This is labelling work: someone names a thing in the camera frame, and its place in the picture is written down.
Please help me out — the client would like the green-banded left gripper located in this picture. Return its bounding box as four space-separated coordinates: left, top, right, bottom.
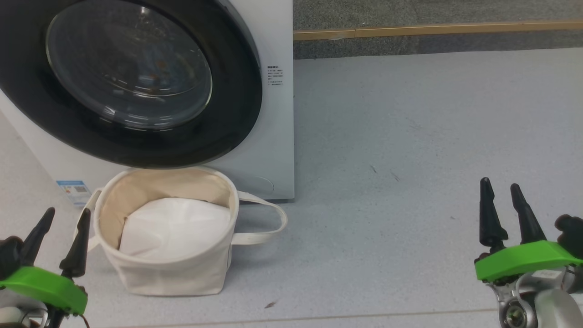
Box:
0 207 91 328

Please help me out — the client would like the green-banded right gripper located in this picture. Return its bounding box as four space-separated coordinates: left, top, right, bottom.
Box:
475 177 583 282

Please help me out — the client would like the black-rimmed glass washer door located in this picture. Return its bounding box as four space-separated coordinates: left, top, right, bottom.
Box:
0 0 263 169

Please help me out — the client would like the white front-load washing machine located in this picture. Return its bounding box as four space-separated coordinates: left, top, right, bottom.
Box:
0 0 295 206

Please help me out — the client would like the blue energy label sticker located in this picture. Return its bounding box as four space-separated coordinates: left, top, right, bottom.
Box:
56 180 92 205

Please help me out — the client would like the white canvas laundry basket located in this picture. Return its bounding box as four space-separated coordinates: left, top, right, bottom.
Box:
75 166 288 297

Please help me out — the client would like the white cloth pad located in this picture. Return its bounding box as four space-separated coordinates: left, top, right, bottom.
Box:
119 197 231 262

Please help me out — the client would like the round filter cover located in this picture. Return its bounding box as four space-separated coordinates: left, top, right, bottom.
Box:
241 175 275 194

